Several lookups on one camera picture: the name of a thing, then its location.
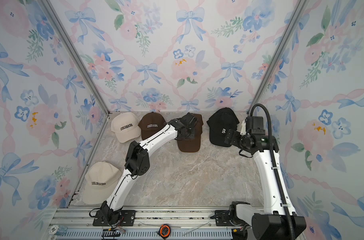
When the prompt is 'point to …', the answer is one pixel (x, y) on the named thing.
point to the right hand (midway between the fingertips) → (235, 139)
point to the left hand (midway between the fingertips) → (193, 134)
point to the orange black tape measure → (164, 231)
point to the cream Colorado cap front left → (100, 180)
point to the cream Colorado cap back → (125, 126)
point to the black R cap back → (219, 123)
